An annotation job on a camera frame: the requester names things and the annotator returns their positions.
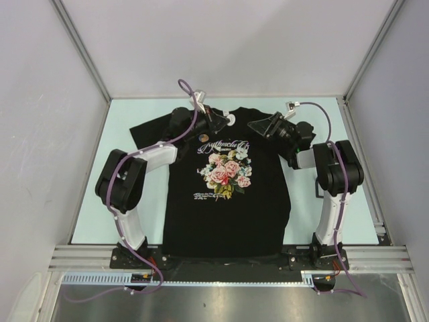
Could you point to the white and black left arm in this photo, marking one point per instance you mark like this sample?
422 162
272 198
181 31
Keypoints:
120 184

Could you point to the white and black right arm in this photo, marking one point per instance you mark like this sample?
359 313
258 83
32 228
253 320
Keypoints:
338 173

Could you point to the round pale brooch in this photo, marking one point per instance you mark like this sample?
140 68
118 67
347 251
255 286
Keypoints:
203 138

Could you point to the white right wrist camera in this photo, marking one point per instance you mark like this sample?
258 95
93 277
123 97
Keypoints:
291 109

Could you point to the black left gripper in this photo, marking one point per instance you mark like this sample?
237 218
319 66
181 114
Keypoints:
214 123

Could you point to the aluminium front rail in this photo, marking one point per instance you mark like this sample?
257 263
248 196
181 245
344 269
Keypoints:
362 259

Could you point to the white slotted cable duct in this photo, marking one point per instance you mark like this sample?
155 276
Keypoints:
134 279

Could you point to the black rectangular frame right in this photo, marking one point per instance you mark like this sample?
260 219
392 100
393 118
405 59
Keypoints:
318 190

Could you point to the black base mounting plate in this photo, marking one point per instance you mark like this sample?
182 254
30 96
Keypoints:
291 257

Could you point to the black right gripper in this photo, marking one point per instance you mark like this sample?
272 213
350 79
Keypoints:
272 123

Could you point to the black floral print t-shirt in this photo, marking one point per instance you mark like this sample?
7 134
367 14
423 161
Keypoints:
227 197

